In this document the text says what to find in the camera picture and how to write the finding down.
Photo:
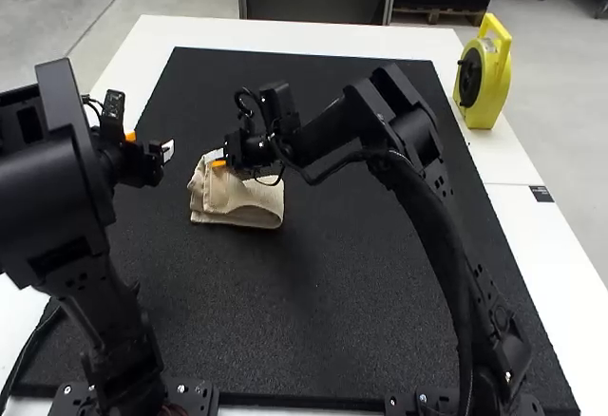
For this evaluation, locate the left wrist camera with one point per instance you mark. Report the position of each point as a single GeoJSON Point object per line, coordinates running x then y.
{"type": "Point", "coordinates": [114, 112]}

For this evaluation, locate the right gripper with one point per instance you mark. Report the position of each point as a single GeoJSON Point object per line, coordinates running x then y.
{"type": "Point", "coordinates": [252, 147]}

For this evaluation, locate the black mat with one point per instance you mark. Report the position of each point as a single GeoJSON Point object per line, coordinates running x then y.
{"type": "Point", "coordinates": [294, 292]}

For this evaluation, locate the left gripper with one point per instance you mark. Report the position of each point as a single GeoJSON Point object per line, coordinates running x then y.
{"type": "Point", "coordinates": [133, 166]}

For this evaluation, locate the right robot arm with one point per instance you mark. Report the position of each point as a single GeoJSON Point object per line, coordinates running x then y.
{"type": "Point", "coordinates": [427, 207]}

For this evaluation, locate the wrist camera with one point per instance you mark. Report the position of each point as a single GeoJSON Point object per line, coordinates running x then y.
{"type": "Point", "coordinates": [114, 112]}
{"type": "Point", "coordinates": [280, 107]}

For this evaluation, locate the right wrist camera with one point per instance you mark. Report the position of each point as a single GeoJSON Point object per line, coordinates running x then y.
{"type": "Point", "coordinates": [280, 107]}

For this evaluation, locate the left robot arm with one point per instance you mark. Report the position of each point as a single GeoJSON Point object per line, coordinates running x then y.
{"type": "Point", "coordinates": [52, 197]}

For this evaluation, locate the wooden pallet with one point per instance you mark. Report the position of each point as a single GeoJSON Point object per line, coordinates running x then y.
{"type": "Point", "coordinates": [442, 16]}

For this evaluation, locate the pale towel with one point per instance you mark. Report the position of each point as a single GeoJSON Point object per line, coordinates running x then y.
{"type": "Point", "coordinates": [237, 202]}

